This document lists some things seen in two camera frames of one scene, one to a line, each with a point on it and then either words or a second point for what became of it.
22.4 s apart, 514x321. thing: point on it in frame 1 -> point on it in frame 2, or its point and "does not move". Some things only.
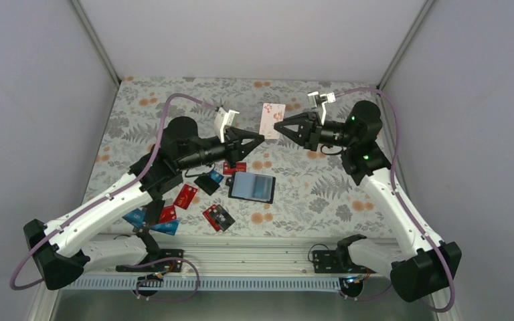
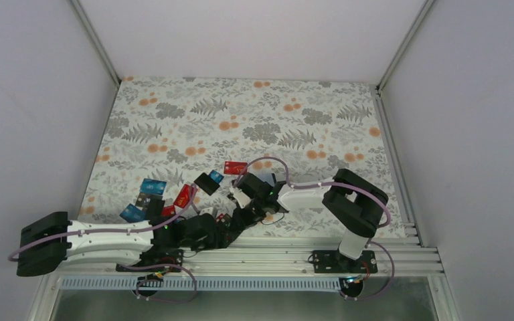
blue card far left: x=136 y=217 does not move
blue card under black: x=216 y=176 does not move
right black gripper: x=309 y=129 -> x=244 y=222
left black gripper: x=233 y=138 -> x=217 y=241
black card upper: x=209 y=185 does not move
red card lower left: x=168 y=213 does not move
